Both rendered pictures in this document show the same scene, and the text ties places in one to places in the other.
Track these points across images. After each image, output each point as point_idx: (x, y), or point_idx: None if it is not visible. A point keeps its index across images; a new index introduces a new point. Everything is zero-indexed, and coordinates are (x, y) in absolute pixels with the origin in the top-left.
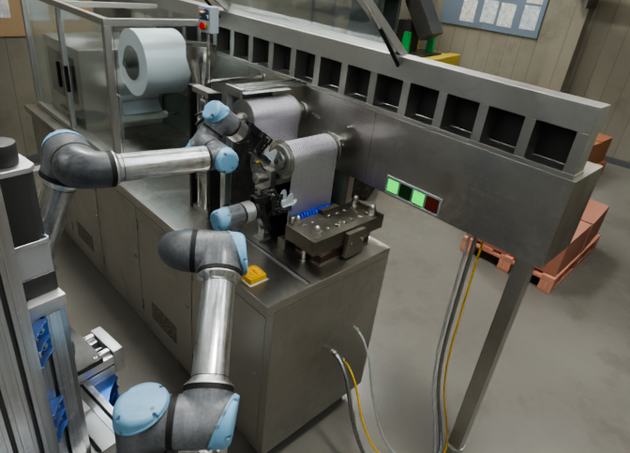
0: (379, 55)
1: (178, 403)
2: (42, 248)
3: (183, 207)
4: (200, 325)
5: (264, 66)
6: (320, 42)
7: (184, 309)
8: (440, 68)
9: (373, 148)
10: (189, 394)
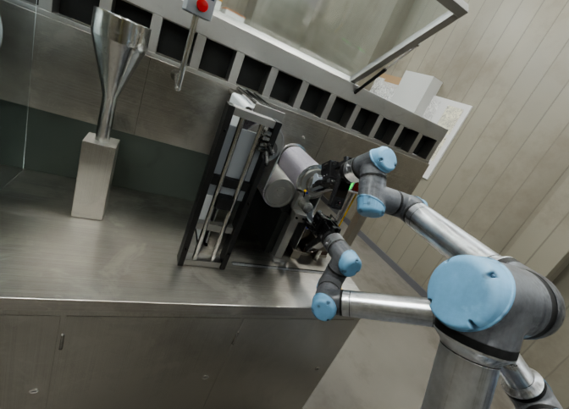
0: (342, 82)
1: (558, 406)
2: None
3: (177, 273)
4: None
5: (176, 61)
6: (281, 56)
7: (195, 384)
8: (384, 100)
9: (320, 154)
10: (548, 395)
